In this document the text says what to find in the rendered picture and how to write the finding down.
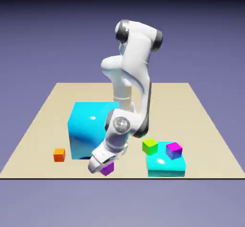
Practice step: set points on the small orange cube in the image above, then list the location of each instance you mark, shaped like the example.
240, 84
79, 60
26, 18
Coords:
59, 155

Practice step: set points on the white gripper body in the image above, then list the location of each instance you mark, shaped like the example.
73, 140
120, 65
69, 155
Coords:
99, 161

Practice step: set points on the small green cube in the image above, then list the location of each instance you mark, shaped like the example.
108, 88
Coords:
149, 146

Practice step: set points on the small purple cube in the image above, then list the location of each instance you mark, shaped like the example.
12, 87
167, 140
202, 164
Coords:
107, 169

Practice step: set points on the small magenta cube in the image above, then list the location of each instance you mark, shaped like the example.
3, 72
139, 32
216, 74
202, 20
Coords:
174, 150

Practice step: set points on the large blue box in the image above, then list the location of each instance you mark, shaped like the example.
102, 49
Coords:
86, 127

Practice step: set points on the large cyan flat box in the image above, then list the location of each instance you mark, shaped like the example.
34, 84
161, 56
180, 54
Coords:
164, 164

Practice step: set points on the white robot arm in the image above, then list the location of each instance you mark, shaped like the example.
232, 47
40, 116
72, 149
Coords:
135, 62

